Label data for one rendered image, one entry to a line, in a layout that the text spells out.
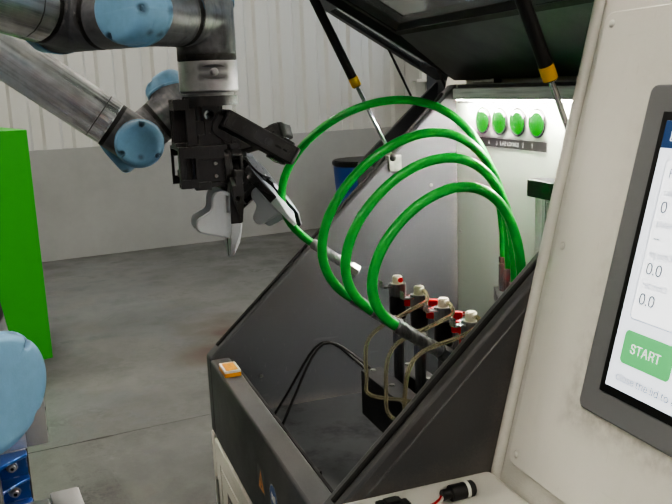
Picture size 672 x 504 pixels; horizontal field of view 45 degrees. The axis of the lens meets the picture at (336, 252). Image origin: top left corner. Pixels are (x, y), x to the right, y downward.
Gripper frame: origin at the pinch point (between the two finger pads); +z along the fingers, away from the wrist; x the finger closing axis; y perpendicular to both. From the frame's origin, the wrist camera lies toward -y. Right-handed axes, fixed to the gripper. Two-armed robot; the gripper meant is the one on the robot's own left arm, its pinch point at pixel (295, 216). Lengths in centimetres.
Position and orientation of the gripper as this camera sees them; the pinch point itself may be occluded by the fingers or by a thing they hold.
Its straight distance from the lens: 137.2
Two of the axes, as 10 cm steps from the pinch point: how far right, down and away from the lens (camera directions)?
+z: 6.5, 7.3, -1.9
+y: -7.1, 6.8, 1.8
